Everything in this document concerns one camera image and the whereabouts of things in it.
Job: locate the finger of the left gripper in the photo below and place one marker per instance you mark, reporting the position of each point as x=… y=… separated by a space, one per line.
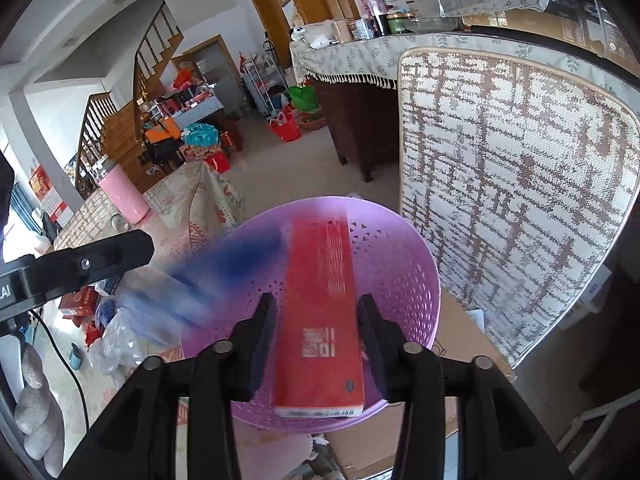
x=29 y=282

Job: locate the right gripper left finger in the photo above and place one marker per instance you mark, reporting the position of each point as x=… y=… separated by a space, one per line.
x=135 y=436

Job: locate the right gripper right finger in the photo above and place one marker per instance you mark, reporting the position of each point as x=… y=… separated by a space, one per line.
x=499 y=437

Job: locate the blue carton box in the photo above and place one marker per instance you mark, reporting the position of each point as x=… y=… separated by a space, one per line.
x=187 y=293

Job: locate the long red carton box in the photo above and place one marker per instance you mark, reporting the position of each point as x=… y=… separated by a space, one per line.
x=318 y=365

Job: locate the gloved left hand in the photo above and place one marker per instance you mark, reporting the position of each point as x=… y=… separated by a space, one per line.
x=39 y=417

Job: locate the red flat packet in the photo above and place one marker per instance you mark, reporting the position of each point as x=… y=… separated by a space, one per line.
x=80 y=303

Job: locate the clear crumpled plastic bag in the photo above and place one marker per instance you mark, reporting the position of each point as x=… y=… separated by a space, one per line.
x=118 y=352

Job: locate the light blue small item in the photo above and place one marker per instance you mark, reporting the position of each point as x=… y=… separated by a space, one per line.
x=76 y=357

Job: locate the pink thermos bottle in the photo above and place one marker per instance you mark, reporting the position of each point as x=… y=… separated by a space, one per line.
x=120 y=190

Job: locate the wooden staircase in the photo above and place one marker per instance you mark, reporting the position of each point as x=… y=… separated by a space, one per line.
x=118 y=131

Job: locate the near patterned chair back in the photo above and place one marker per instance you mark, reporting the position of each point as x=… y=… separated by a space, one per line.
x=520 y=245

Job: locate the green plastic bag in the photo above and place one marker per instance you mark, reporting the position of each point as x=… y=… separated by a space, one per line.
x=304 y=98

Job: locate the sideboard with patterned cloth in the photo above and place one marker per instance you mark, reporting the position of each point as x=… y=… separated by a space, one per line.
x=466 y=92

